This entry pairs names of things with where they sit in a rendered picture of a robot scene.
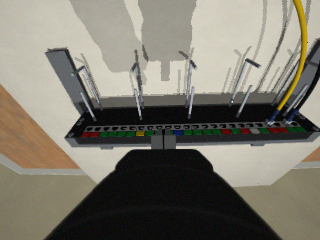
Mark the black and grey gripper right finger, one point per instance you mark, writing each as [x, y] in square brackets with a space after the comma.
[169, 140]

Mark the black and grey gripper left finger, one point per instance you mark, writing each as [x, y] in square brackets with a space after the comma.
[157, 140]

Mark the black cable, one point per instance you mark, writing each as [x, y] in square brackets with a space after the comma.
[309, 91]

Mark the yellow cable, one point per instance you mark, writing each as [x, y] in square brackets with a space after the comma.
[303, 28]

